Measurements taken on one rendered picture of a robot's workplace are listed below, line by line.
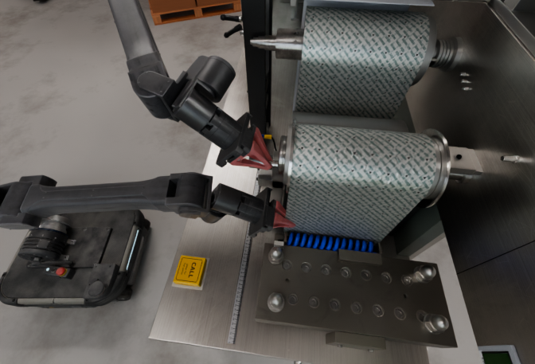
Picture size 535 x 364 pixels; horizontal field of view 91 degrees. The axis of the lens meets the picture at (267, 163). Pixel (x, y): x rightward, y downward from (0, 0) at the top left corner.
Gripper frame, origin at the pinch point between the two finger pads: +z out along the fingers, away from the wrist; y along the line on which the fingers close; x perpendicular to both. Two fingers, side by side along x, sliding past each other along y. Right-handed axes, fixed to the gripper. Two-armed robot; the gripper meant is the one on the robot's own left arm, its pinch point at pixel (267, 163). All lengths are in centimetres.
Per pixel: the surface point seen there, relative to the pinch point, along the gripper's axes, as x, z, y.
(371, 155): 17.4, 8.0, 2.6
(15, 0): -340, -237, -345
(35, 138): -224, -75, -105
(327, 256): -5.0, 25.6, 8.4
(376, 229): 6.6, 28.1, 3.9
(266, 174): -7.1, 5.6, -4.4
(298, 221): -5.1, 15.5, 3.8
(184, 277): -37.1, 7.4, 13.7
